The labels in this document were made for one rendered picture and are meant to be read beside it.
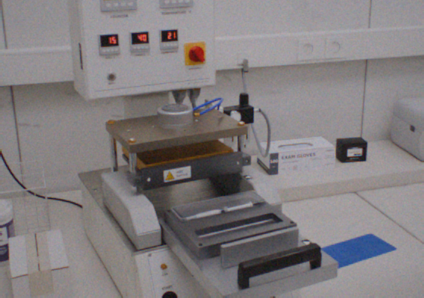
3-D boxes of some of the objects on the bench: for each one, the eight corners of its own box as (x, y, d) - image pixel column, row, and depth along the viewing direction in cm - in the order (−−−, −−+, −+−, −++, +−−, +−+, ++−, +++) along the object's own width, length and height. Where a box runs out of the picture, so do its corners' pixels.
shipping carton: (13, 269, 138) (7, 236, 135) (67, 261, 141) (63, 228, 138) (10, 314, 121) (5, 277, 118) (73, 303, 124) (69, 267, 122)
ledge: (222, 171, 197) (222, 159, 196) (429, 145, 220) (430, 134, 219) (253, 206, 170) (253, 193, 168) (485, 172, 193) (487, 160, 191)
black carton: (335, 156, 196) (335, 138, 194) (359, 155, 198) (360, 136, 195) (341, 162, 191) (342, 144, 189) (366, 161, 192) (368, 141, 190)
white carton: (256, 162, 192) (257, 141, 190) (319, 156, 198) (320, 135, 195) (269, 175, 181) (269, 153, 179) (335, 168, 187) (336, 147, 184)
